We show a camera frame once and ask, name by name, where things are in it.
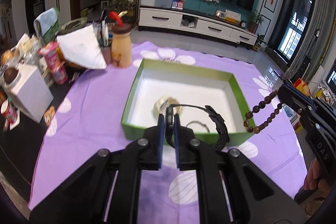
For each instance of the silver bangle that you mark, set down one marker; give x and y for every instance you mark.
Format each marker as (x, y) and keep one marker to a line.
(198, 125)

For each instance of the pink snack cup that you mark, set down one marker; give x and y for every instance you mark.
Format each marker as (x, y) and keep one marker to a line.
(54, 64)

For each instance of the white wrist watch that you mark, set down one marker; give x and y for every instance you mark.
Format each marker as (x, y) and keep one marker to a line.
(162, 104)

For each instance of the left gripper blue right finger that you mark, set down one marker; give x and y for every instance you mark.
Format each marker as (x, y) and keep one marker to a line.
(231, 189)

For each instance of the potted green plant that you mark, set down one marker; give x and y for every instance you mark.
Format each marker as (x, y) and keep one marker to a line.
(255, 19)

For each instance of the person's right hand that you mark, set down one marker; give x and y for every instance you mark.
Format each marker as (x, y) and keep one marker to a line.
(313, 173)

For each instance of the yellow bottle brown cap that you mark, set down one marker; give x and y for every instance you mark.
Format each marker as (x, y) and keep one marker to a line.
(121, 46)

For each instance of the white small box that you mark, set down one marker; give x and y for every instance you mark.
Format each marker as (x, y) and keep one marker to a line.
(29, 92)

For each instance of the green cardboard box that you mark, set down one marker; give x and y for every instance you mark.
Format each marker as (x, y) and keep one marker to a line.
(194, 87)

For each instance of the purple floral tablecloth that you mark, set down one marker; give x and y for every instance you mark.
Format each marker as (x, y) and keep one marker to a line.
(89, 118)

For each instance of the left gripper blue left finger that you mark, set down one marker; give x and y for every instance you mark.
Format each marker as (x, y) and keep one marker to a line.
(105, 189)

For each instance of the white TV cabinet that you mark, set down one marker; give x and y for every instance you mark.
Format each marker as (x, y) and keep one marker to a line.
(173, 20)

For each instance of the plastic bag with items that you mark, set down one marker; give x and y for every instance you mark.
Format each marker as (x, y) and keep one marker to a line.
(325, 94)

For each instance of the white paper sheet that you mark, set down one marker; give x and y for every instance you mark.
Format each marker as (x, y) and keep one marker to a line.
(81, 47)

